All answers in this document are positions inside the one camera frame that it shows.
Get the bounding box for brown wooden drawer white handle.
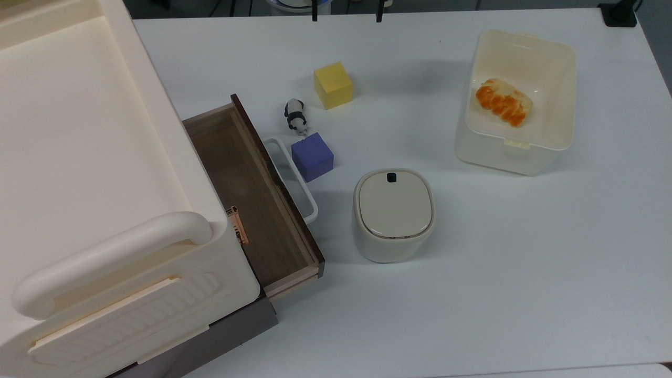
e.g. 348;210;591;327
182;93;326;301

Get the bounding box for cream open plastic container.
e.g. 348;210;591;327
454;29;577;176

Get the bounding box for yellow foam cube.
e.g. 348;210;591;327
313;61;354;110

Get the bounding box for small panda toy figure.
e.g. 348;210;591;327
284;98;309;137

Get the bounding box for purple foam cube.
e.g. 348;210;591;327
291;132;335;183

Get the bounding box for orange glazed bread toy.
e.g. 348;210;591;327
475;78;534;128

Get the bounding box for cream lidded bin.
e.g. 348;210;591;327
352;168;436;264

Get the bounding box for orange striped sticker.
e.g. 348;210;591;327
226;205;249;246

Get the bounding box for black table clamp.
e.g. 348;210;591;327
598;0;638;28

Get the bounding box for cream plastic storage cabinet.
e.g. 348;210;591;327
0;0;261;378

